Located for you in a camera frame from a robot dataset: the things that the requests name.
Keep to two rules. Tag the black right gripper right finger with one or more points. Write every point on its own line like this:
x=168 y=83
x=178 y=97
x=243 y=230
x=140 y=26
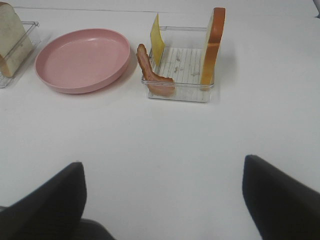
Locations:
x=281 y=207

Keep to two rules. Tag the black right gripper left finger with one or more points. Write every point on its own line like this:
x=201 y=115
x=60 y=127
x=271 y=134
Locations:
x=53 y=211

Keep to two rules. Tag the bacon strip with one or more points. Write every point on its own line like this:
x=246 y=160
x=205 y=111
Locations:
x=152 y=75

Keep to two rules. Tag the toast bread slice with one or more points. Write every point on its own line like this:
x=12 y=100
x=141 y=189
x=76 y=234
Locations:
x=11 y=28
x=211 y=46

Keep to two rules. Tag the pink round plate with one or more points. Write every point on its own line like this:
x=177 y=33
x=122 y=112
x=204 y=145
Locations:
x=83 y=61

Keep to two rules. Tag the clear right plastic tray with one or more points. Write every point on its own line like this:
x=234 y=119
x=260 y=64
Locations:
x=181 y=61

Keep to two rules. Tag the clear plastic tray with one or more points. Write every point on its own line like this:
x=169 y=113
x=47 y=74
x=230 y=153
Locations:
x=181 y=61
x=15 y=62

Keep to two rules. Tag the clear left plastic tray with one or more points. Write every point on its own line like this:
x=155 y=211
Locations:
x=15 y=62

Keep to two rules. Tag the yellow cheese slice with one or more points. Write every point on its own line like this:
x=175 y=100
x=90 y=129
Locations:
x=157 y=43

